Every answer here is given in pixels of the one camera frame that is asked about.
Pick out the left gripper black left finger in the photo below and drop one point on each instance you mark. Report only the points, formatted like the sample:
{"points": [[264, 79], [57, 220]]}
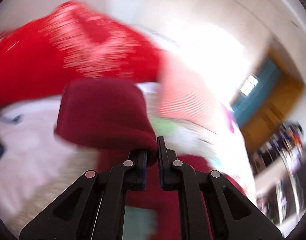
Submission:
{"points": [[93, 207]]}

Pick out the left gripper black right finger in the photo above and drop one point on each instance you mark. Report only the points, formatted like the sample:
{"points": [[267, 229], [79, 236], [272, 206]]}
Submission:
{"points": [[211, 207]]}

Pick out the dark red long-sleeve sweater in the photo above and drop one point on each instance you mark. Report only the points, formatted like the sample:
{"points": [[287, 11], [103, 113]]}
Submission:
{"points": [[110, 115]]}

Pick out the heart patchwork quilt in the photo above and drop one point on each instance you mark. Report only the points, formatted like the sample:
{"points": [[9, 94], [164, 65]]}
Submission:
{"points": [[37, 166]]}

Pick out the cluttered white shelf unit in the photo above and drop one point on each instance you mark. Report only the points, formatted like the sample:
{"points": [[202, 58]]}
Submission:
{"points": [[279, 168]]}

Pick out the magenta pillow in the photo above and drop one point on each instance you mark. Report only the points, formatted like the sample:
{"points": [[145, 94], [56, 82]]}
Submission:
{"points": [[230, 118]]}

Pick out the wooden door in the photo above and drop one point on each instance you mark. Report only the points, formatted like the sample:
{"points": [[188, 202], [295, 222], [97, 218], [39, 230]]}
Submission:
{"points": [[265, 122]]}

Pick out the pink ribbed pillow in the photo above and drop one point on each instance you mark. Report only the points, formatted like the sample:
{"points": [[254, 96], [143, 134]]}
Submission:
{"points": [[184, 95]]}

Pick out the teal glass door panel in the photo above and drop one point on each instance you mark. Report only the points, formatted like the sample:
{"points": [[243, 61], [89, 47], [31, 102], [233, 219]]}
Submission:
{"points": [[255, 91]]}

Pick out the red embroidered duvet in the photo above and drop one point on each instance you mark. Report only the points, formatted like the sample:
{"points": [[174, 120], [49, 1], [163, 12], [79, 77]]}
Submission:
{"points": [[73, 42]]}

